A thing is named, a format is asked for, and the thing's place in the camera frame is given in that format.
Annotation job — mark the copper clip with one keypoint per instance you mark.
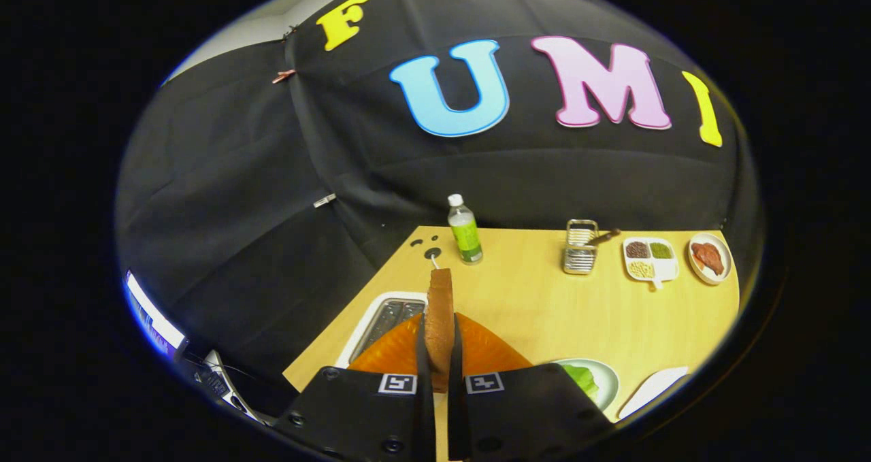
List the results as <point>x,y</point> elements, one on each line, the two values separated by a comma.
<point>284,75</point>

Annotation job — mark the round white meat plate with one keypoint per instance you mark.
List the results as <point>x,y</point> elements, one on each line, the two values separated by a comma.
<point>704,279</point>

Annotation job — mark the lit monitor screen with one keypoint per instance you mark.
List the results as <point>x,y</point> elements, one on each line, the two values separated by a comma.
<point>153,319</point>

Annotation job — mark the black backdrop cloth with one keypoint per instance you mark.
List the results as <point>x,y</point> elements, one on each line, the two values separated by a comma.
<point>340,176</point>

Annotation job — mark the white toaster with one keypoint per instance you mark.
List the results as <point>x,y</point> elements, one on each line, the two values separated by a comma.
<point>350,346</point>

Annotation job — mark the green lettuce leaf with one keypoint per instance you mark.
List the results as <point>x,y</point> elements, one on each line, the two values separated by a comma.
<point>582,380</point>

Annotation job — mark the white square plate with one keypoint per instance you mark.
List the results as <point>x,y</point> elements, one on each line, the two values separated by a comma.
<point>653,390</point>

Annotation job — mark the white divided bean dish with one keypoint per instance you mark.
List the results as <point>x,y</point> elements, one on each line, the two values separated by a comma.
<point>663,268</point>

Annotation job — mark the plain bread slice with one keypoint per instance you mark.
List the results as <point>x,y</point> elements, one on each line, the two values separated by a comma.
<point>440,319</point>

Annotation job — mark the grey laptop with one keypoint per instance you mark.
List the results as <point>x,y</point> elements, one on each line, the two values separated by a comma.
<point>231,387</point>

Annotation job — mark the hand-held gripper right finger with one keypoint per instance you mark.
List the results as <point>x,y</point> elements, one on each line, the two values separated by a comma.
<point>456,360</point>

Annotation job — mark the green label drink bottle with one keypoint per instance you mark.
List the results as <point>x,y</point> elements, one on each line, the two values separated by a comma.
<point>466,237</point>

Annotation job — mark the brown meat piece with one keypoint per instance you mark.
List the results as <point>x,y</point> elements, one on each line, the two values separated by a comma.
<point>708,256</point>

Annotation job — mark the pale green round plate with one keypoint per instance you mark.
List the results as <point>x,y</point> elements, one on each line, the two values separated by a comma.
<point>609,380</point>

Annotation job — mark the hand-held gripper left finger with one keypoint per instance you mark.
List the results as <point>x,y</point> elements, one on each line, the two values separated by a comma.
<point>422,353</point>

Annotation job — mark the white clip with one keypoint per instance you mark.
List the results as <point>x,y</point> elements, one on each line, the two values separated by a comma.
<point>324,200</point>

